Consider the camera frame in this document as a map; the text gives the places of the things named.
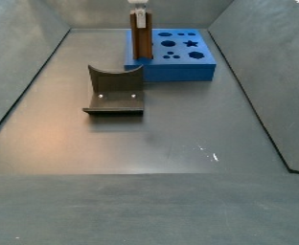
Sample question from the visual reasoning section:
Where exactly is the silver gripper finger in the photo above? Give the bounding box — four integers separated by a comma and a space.
129, 0, 149, 29

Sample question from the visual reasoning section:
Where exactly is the brown arch object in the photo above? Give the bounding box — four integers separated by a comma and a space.
131, 11, 154, 59

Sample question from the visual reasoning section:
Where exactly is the blue shape sorter block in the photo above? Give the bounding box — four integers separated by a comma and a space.
125, 29, 217, 82

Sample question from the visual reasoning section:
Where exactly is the dark grey curved holder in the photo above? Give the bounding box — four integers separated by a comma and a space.
83, 66, 145, 114

